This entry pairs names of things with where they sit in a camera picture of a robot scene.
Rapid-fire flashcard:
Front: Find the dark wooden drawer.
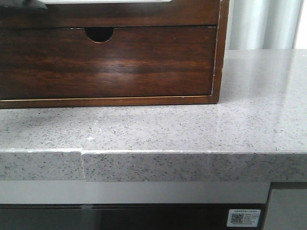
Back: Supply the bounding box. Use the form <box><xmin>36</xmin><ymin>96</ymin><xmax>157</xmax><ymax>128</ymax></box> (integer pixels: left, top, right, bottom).
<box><xmin>0</xmin><ymin>26</ymin><xmax>216</xmax><ymax>99</ymax></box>
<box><xmin>0</xmin><ymin>0</ymin><xmax>220</xmax><ymax>29</ymax></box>

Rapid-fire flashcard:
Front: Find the black glass appliance front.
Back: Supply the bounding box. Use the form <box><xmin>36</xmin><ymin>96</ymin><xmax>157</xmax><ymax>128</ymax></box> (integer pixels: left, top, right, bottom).
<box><xmin>0</xmin><ymin>204</ymin><xmax>266</xmax><ymax>230</ymax></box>

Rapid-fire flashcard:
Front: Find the white pleated curtain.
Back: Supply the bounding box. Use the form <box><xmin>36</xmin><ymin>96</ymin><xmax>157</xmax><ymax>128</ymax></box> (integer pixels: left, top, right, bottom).
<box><xmin>226</xmin><ymin>0</ymin><xmax>307</xmax><ymax>50</ymax></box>

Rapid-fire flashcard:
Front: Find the white QR code sticker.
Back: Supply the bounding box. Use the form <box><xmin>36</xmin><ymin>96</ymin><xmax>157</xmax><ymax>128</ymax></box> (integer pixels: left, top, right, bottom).
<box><xmin>226</xmin><ymin>209</ymin><xmax>261</xmax><ymax>227</ymax></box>

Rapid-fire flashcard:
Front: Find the dark wooden drawer cabinet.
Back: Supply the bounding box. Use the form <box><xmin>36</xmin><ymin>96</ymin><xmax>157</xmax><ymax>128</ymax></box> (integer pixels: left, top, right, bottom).
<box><xmin>0</xmin><ymin>0</ymin><xmax>229</xmax><ymax>109</ymax></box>

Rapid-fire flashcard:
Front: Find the grey cabinet panel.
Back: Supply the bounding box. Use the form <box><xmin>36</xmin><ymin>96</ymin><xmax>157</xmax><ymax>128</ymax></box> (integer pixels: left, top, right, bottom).
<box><xmin>263</xmin><ymin>183</ymin><xmax>307</xmax><ymax>230</ymax></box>

